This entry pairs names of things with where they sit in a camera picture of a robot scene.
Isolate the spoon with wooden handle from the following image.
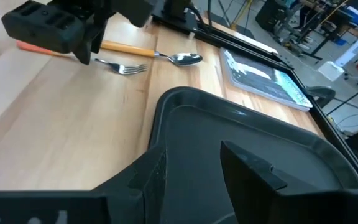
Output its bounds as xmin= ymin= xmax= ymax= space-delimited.
xmin=99 ymin=40 xmax=204 ymax=67

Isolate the cluttered workbench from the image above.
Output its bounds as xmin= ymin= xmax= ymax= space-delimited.
xmin=299 ymin=0 xmax=358 ymax=48

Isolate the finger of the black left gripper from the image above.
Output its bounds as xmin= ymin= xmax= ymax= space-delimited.
xmin=72 ymin=32 xmax=94 ymax=66
xmin=90 ymin=26 xmax=105 ymax=55

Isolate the thin black floor cable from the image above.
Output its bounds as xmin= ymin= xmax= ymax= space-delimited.
xmin=326 ymin=81 xmax=358 ymax=116

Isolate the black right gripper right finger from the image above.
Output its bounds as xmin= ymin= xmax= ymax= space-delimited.
xmin=219 ymin=140 xmax=289 ymax=224

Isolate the white panel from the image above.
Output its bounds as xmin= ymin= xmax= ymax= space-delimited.
xmin=334 ymin=22 xmax=358 ymax=68

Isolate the black rectangular tray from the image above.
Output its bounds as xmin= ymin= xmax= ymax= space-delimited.
xmin=147 ymin=86 xmax=358 ymax=224

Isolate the fork with orange handle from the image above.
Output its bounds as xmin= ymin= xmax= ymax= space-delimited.
xmin=16 ymin=40 xmax=148 ymax=76

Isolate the waterfall cover book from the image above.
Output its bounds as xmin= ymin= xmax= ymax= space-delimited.
xmin=219 ymin=47 xmax=314 ymax=113

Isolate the black equipment stand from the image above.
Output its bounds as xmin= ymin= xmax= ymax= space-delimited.
xmin=254 ymin=0 xmax=292 ymax=32

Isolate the white box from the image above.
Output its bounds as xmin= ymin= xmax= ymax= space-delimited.
xmin=316 ymin=60 xmax=346 ymax=82

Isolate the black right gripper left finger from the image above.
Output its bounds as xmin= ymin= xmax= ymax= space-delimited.
xmin=93 ymin=144 xmax=168 ymax=224

